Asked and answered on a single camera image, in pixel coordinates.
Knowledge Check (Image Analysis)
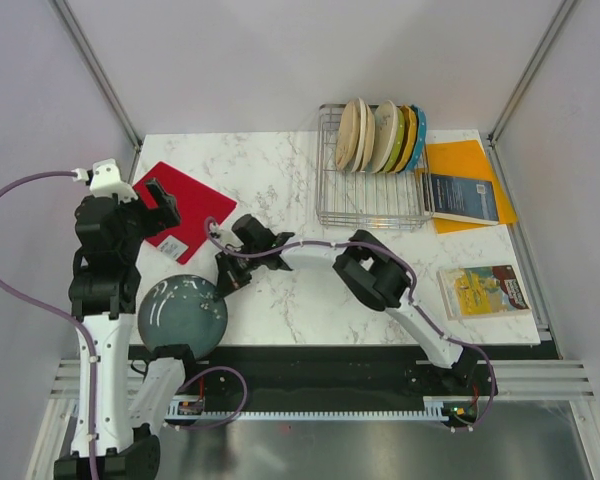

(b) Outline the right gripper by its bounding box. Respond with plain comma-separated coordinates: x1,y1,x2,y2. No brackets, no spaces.
216,245,262,300

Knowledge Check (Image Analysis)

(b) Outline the green polka dot dish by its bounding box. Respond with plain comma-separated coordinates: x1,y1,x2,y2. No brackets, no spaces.
382,105,409,173

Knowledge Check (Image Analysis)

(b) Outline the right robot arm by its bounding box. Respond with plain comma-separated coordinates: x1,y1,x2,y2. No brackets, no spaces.
204,215,483,394

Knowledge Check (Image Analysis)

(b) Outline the yellow fluted dish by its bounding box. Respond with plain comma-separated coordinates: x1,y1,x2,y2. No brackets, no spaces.
393,105,418,173

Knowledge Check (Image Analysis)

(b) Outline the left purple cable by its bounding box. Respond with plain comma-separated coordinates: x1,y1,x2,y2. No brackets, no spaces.
0,169,254,480

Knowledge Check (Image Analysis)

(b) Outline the blue cream plate in rack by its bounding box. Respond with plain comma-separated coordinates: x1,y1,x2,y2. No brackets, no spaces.
369,100,399,173

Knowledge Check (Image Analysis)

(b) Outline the red clip file folder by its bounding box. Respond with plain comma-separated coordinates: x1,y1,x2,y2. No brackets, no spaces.
133,162,237,265

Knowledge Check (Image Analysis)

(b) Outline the dark blue book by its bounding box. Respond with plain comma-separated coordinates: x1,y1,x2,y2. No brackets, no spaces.
422,173,499,226

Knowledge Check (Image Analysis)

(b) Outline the blue and cream plate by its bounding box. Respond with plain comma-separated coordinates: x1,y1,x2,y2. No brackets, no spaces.
351,98,368,172

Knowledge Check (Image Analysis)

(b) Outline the blue polka dot dish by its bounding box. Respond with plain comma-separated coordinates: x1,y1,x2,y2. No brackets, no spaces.
406,105,427,171

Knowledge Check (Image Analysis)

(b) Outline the metal wire dish rack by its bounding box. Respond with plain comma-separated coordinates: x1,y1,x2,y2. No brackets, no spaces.
315,103,431,230

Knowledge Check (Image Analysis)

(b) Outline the yellow folder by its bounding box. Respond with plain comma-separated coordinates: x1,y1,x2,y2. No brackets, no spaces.
415,140,517,234

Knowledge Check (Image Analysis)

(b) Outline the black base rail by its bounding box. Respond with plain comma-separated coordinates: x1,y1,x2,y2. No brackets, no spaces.
127,342,564,414

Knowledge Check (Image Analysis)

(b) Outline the purple cable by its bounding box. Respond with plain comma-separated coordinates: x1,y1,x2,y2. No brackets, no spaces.
204,215,499,434
0,169,254,480

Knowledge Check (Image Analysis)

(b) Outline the yellow illustrated book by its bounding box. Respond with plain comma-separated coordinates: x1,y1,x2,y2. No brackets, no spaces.
437,265,531,321

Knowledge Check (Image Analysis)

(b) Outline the dark blue blossom plate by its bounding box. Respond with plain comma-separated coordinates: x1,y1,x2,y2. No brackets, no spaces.
137,274,228,359

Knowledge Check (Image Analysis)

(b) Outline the white cable duct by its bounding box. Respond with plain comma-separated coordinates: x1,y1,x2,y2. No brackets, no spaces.
165,397,478,425

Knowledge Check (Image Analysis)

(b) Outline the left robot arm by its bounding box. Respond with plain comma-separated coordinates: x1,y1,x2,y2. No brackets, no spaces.
53,159,200,479

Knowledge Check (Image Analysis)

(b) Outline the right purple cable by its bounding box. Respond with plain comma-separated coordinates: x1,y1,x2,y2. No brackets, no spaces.
204,215,499,434

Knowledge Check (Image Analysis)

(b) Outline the beige bird plate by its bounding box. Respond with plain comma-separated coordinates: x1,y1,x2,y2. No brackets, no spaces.
335,98,362,170
360,104,376,171

